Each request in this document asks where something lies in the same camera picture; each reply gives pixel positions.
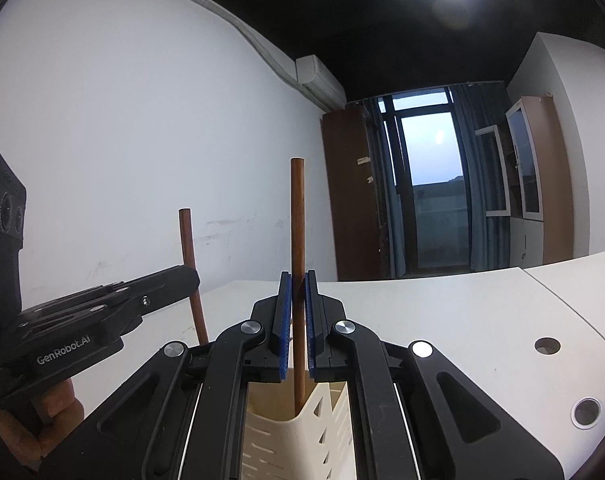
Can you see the glass balcony door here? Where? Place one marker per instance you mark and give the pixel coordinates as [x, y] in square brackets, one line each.
[432, 185]

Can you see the brown cabinet with glass door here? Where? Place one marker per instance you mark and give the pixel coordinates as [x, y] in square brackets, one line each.
[552, 185]

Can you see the blue-grey curtain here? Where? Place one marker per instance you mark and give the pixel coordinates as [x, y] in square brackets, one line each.
[390, 210]
[482, 240]

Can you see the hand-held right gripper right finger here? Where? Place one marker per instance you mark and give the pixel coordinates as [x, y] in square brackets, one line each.
[310, 327]

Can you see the white air conditioner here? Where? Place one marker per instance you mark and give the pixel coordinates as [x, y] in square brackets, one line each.
[317, 80]

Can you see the white wall conduit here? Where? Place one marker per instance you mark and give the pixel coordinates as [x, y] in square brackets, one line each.
[222, 10]

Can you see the brown wooden wardrobe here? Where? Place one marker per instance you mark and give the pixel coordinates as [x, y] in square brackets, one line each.
[350, 195]

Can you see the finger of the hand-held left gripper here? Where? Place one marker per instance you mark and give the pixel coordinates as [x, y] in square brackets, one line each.
[132, 295]

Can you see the white-framed glass door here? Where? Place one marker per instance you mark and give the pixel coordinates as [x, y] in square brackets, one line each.
[492, 170]

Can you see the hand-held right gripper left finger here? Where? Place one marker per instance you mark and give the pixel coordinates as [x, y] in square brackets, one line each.
[284, 327]

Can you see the cream plastic utensil holder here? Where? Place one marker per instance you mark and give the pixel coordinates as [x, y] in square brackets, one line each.
[282, 440]

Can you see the dark brown wooden chopstick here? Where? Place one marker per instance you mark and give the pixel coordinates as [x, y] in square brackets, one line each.
[297, 210]
[186, 235]

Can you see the person's left hand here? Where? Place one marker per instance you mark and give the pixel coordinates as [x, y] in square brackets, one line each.
[57, 410]

